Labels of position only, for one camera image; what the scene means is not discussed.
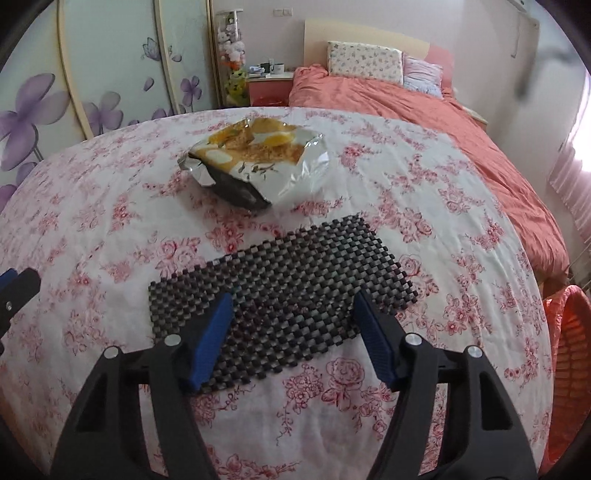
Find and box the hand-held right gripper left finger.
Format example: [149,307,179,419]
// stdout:
[50,292,235,480]

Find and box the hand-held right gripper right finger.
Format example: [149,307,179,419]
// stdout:
[353,290,539,480]

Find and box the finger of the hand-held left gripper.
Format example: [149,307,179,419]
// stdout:
[0,268,41,356]

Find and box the black mesh mat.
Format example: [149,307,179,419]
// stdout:
[148,213,422,394]

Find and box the orange plastic laundry basket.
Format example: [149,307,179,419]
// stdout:
[538,285,591,476]

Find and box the pink floral blanket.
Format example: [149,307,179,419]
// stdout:
[0,105,555,480]

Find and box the yellow foil snack bag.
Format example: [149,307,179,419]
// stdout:
[178,116,331,210]

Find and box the bed with coral quilt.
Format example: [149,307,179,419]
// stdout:
[288,65,571,282]

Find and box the wardrobe with purple flower doors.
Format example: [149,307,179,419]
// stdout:
[0,0,222,217]

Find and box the pink curtain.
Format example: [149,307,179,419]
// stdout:
[547,69,591,232]

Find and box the pink striped pillow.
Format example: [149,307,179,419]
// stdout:
[403,55,444,97]

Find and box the shelf with plush toys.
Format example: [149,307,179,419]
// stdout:
[215,9,247,107]

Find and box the white floral pillow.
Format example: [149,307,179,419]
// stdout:
[327,41,404,86]

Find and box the beige headboard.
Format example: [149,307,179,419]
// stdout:
[304,18,455,90]

